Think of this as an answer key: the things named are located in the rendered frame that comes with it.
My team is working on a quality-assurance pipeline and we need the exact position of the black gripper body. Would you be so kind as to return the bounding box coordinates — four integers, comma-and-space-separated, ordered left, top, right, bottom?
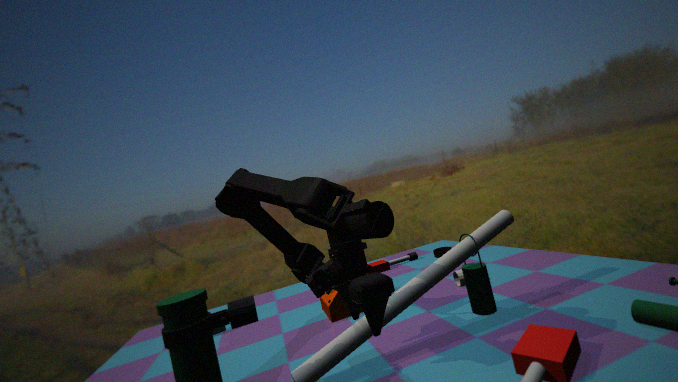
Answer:
328, 240, 395, 303

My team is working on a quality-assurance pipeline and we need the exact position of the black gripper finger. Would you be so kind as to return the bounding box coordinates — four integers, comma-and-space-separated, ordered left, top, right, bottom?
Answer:
352, 293, 392, 337
331, 283, 360, 320

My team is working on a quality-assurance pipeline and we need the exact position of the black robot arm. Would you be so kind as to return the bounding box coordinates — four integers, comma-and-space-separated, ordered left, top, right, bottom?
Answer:
215, 168, 394, 298

